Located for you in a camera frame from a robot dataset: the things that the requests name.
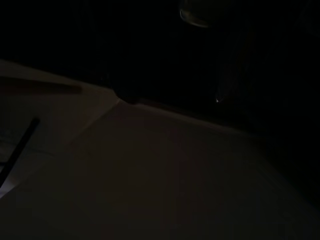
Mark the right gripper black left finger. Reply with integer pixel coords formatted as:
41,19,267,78
82,0,141,105

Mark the black metal bar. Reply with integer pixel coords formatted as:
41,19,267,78
0,117,41,189

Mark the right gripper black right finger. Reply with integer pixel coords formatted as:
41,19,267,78
215,0,283,103

